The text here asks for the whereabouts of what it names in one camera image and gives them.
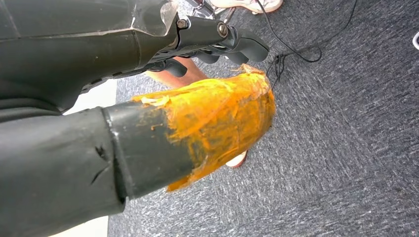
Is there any thin black floor cable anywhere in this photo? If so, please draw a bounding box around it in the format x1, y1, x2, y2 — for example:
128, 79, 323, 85
255, 0, 359, 86

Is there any person's leg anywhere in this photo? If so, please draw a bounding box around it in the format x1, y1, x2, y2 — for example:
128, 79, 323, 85
145, 57, 209, 89

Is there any chrome chair base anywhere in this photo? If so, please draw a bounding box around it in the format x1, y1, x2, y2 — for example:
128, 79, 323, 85
186, 0, 236, 24

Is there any person's foot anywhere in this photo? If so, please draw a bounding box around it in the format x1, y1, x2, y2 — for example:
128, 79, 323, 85
226, 150, 249, 168
209, 0, 284, 14

